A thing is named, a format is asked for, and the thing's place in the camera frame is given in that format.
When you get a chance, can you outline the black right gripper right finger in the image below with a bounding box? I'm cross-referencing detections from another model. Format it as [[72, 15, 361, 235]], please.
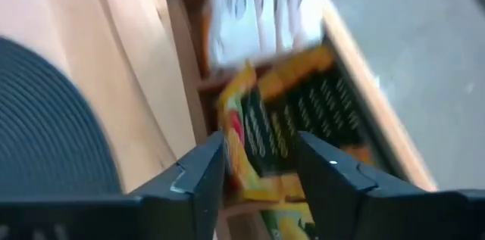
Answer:
[[297, 130, 429, 240]]

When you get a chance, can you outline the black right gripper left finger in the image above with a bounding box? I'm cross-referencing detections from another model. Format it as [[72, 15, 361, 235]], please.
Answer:
[[130, 130, 227, 240]]

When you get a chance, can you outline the round dark woven placemat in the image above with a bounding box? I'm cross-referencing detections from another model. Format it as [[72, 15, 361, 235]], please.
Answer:
[[0, 35, 122, 198]]

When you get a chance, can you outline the brown wooden compartment box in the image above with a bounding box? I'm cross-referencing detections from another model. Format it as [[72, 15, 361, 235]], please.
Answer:
[[162, 0, 439, 240]]

